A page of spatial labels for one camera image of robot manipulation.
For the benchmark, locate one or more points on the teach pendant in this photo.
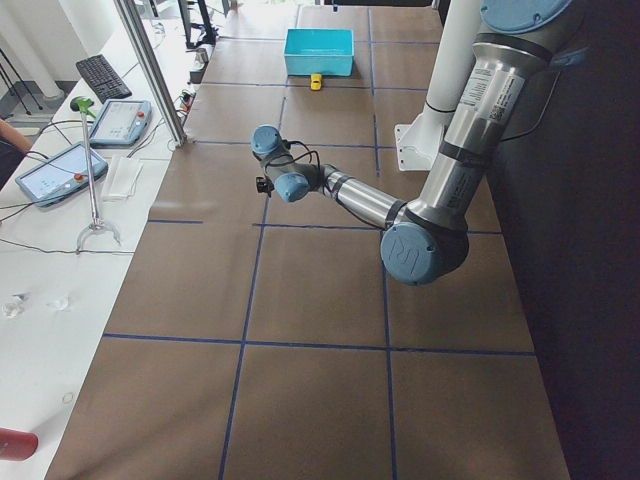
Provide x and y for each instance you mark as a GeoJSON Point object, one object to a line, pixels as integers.
{"type": "Point", "coordinates": [57, 179]}
{"type": "Point", "coordinates": [120, 123]}

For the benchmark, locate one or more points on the yellow beetle toy car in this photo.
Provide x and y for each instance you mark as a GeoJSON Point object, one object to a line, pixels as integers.
{"type": "Point", "coordinates": [316, 82]}

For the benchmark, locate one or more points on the aluminium frame post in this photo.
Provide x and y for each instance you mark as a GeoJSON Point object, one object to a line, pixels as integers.
{"type": "Point", "coordinates": [146, 58]}

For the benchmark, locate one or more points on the metal reacher grabber tool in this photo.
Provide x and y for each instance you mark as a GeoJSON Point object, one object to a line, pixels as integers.
{"type": "Point", "coordinates": [82, 104]}

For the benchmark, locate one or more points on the light blue plastic bin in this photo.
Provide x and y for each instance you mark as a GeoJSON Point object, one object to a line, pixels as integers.
{"type": "Point", "coordinates": [329, 52]}

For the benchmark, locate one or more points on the black computer keyboard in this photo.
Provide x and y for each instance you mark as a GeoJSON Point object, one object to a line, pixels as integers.
{"type": "Point", "coordinates": [102, 78]}

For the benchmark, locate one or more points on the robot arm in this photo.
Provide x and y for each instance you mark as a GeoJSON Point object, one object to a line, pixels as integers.
{"type": "Point", "coordinates": [487, 53]}

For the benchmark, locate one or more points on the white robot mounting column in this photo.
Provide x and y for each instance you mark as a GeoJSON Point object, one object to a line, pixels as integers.
{"type": "Point", "coordinates": [417, 143]}

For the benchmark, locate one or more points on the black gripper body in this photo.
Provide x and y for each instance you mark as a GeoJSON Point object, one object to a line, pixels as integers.
{"type": "Point", "coordinates": [260, 186]}

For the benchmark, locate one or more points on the brown paper table cover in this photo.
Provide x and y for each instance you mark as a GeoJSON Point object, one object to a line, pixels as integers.
{"type": "Point", "coordinates": [255, 339]}

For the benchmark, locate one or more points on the teach pendant far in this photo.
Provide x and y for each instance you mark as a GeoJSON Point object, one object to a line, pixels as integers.
{"type": "Point", "coordinates": [120, 123]}

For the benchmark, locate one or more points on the red cylinder object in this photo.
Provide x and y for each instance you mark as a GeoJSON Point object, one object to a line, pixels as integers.
{"type": "Point", "coordinates": [17, 445]}

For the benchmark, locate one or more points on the white folded cloth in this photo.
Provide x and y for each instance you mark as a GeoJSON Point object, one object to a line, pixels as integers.
{"type": "Point", "coordinates": [121, 179]}

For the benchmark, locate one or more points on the teach pendant near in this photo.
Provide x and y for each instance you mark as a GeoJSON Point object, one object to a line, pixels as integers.
{"type": "Point", "coordinates": [57, 179]}

